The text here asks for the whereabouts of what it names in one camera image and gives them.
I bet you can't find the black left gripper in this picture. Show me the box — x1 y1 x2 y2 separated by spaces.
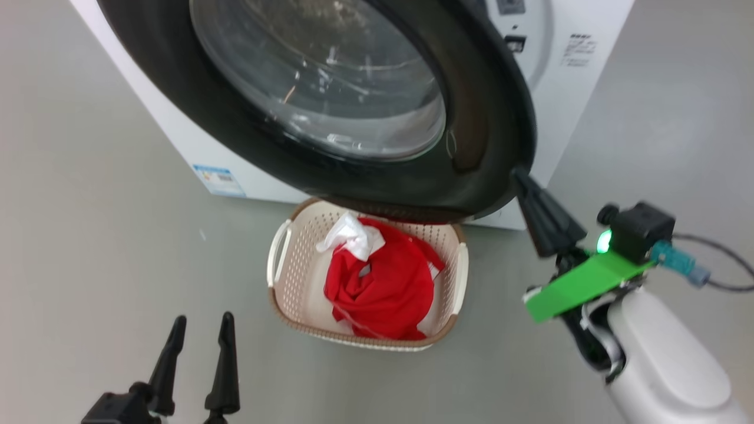
81 312 242 424

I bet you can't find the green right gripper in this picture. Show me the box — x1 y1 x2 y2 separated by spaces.
511 167 654 324

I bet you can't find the black washing machine glass door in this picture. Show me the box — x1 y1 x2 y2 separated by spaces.
97 0 538 225

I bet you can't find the white front-load washing machine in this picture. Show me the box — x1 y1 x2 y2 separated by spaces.
70 0 636 231

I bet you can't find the cream perforated laundry basket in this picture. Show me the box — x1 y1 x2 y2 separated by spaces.
266 197 470 353

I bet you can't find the black text sticker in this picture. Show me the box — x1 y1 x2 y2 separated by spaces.
562 33 597 69

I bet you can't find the blue energy label sticker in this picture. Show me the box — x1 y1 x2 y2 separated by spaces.
191 164 247 198

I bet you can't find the teal cable connector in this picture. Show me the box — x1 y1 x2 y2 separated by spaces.
650 240 712 288

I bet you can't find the thin black cable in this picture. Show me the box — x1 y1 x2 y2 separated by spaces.
672 233 754 293

